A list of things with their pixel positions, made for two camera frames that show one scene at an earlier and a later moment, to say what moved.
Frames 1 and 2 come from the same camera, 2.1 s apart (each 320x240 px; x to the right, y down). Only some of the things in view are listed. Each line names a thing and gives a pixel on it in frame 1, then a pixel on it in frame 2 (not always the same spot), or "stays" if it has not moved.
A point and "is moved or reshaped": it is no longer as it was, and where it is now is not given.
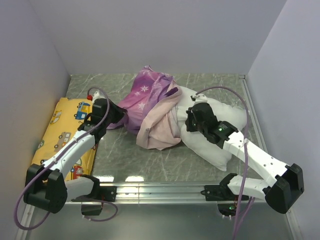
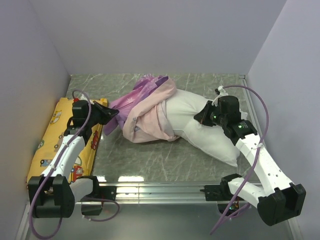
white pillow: [209, 152] is moved or reshaped
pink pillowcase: [161, 127] -> [146, 121]
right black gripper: [190, 127] -> [204, 116]
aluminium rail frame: [136, 193] stays
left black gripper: [120, 112] -> [106, 113]
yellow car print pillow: [63, 127] stays
